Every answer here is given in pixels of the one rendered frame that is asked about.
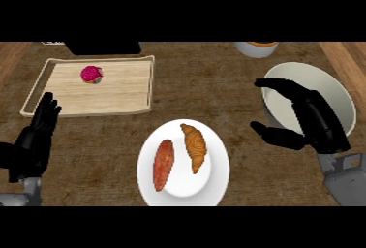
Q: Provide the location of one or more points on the white oval plate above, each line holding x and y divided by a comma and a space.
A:
183, 163

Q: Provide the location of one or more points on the pink frosted cupcake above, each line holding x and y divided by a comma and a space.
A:
91, 74

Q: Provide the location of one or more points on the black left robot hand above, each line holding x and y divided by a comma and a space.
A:
32, 139

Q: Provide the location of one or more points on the orange sweet potato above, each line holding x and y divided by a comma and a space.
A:
162, 164

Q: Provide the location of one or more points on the large white bowl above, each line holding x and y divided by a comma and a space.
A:
323, 84

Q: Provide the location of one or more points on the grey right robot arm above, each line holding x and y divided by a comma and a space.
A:
344, 179

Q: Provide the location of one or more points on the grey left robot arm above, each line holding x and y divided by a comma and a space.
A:
21, 192

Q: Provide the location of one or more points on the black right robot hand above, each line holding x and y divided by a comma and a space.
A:
316, 122

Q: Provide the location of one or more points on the white flat object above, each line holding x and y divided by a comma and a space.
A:
53, 43

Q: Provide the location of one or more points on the pale wooden tray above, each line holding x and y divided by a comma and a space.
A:
94, 87

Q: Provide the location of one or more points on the golden brown croissant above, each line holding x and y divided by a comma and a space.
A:
195, 146

